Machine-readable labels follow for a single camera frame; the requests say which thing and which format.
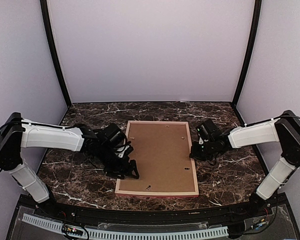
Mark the black enclosure post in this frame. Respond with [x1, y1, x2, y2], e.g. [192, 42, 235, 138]
[39, 0, 72, 108]
[231, 0, 262, 108]

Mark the brown cardboard backing board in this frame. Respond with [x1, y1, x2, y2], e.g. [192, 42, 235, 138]
[117, 122, 196, 193]

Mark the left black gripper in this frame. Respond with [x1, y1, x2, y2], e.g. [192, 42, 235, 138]
[96, 144, 139, 180]

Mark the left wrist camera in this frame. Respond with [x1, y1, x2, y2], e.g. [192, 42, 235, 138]
[101, 123, 134, 158]

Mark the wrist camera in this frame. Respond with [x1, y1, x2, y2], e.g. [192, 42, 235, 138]
[196, 118, 221, 144]
[101, 123, 134, 158]

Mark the left small circuit board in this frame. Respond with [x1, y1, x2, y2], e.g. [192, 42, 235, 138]
[61, 224, 84, 235]

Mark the right small circuit board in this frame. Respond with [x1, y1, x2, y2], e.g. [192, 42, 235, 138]
[250, 218, 267, 230]

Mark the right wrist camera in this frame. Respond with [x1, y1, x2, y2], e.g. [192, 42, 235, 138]
[196, 118, 221, 144]

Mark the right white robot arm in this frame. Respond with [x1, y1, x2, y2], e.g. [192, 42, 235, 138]
[189, 110, 300, 217]

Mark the white slotted cable duct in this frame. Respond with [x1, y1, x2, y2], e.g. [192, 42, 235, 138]
[21, 213, 229, 240]

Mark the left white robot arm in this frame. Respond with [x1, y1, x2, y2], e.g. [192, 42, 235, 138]
[0, 112, 140, 218]

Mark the black front rail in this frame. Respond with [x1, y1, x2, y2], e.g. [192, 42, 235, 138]
[10, 193, 296, 228]

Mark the left black enclosure post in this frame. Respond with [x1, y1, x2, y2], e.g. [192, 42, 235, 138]
[39, 0, 72, 108]

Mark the right black enclosure post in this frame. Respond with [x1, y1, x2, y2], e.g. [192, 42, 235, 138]
[231, 0, 262, 108]

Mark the pink wooden picture frame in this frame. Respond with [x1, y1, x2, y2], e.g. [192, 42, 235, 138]
[114, 120, 200, 198]

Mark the small circuit board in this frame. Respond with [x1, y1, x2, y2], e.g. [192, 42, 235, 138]
[61, 224, 84, 235]
[250, 218, 267, 230]

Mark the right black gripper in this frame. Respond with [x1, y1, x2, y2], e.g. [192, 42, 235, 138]
[190, 139, 216, 161]

